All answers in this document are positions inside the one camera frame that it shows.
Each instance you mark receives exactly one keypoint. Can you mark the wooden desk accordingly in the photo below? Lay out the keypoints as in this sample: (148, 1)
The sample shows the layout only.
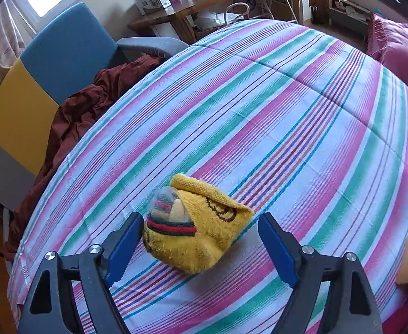
(190, 7)

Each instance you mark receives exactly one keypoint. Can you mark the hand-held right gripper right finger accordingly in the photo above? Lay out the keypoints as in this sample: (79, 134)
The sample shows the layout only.
(277, 247)

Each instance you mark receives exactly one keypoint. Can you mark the maroon blanket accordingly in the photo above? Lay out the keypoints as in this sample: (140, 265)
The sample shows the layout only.
(82, 111)

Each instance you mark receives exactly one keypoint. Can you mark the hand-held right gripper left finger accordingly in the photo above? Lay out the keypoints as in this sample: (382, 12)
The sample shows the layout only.
(124, 247)

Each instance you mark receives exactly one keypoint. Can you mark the grey yellow blue sofa chair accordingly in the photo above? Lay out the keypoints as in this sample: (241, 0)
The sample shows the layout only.
(64, 52)

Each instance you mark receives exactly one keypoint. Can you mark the white coiled tube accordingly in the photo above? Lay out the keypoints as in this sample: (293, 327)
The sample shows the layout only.
(237, 13)

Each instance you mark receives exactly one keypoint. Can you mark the striped bed sheet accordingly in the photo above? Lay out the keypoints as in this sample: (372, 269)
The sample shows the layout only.
(259, 128)

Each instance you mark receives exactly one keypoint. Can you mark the yellow sock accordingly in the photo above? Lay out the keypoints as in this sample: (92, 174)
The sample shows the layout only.
(197, 247)

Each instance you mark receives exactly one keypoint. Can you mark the white plastic bag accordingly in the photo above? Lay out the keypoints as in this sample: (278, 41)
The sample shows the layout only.
(210, 19)

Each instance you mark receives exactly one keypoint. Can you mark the white low rack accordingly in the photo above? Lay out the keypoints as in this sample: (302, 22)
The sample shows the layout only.
(350, 7)

